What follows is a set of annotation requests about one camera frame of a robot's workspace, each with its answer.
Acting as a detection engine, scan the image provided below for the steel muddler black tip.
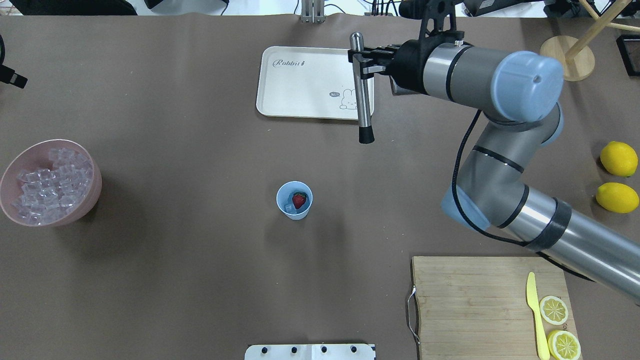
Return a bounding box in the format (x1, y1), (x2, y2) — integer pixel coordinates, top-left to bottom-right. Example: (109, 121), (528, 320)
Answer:
(349, 31), (375, 144)

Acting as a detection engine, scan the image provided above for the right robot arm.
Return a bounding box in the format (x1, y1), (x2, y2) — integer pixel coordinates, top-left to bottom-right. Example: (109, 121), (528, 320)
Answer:
(348, 32), (640, 303)

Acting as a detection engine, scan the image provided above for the yellow plastic knife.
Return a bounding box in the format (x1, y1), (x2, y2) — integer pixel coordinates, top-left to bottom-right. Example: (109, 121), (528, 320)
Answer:
(525, 272), (551, 360)

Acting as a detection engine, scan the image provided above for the aluminium frame post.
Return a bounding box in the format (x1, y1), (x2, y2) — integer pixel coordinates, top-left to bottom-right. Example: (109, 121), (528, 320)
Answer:
(299, 0), (326, 24)

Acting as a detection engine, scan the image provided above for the wooden cup tree stand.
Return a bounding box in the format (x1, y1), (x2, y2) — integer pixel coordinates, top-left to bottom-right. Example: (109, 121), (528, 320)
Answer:
(540, 0), (640, 82)

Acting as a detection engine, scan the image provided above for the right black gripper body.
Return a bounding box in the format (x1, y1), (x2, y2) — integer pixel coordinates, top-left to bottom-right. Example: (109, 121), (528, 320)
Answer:
(382, 39), (429, 95)

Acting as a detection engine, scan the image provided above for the red strawberry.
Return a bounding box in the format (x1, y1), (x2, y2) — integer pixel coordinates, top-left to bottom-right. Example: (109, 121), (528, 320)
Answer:
(291, 191), (307, 210)

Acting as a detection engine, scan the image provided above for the light blue cup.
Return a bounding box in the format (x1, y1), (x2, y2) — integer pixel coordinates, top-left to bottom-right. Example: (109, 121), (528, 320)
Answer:
(276, 181), (314, 221)

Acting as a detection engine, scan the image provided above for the lemon slice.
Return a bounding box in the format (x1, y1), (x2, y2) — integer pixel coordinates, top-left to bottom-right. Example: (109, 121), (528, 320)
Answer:
(547, 330), (582, 360)
(539, 295), (569, 326)

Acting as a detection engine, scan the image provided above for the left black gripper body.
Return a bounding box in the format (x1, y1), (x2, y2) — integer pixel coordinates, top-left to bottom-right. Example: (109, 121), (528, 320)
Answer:
(0, 35), (28, 89)

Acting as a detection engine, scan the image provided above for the wooden cutting board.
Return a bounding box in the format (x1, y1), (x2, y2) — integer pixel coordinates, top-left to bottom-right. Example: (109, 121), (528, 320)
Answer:
(410, 256), (578, 360)

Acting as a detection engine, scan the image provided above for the pink bowl of ice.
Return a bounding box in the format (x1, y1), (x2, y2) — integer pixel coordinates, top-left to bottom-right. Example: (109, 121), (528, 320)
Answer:
(1, 139), (103, 227)

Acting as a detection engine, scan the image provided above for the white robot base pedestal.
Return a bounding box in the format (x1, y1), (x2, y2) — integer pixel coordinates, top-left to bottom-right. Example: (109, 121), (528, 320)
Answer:
(244, 342), (377, 360)

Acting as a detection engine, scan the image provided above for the black framed wooden tray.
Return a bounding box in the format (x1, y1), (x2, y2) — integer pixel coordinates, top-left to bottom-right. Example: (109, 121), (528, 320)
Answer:
(615, 34), (640, 77)

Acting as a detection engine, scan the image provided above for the yellow lemon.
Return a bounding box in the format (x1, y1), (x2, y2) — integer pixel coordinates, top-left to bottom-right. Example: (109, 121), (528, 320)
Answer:
(599, 141), (639, 178)
(595, 182), (640, 214)

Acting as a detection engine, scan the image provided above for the grey folded cloth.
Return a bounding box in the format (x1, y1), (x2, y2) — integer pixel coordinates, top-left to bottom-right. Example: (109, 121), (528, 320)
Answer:
(389, 77), (417, 96)

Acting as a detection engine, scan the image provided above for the beige rabbit tray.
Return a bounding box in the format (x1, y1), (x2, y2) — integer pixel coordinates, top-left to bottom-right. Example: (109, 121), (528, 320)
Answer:
(256, 46), (358, 121)

